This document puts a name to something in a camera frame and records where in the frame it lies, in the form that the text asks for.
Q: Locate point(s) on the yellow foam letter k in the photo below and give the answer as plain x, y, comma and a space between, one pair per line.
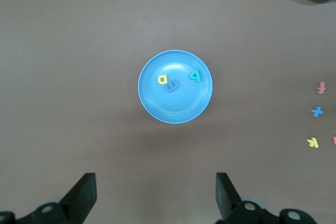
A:
313, 142

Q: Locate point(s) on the blue foam letter x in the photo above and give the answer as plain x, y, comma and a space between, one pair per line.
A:
317, 111

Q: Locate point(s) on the yellow letter D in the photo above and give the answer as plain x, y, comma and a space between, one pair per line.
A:
159, 79

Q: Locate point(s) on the blue foam letter m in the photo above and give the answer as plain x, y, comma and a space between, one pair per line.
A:
173, 87

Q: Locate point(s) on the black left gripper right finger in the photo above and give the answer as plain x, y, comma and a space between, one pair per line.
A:
228, 200

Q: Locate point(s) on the blue plate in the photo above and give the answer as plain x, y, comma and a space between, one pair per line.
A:
176, 106

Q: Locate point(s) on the brown table cover sheet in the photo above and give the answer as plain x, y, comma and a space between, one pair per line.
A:
78, 77

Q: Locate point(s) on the pink foam letter f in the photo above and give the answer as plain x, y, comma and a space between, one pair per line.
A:
321, 89

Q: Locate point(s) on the teal foam letter p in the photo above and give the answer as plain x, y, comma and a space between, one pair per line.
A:
198, 76

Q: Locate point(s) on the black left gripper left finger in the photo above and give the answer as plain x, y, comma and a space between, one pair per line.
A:
78, 197

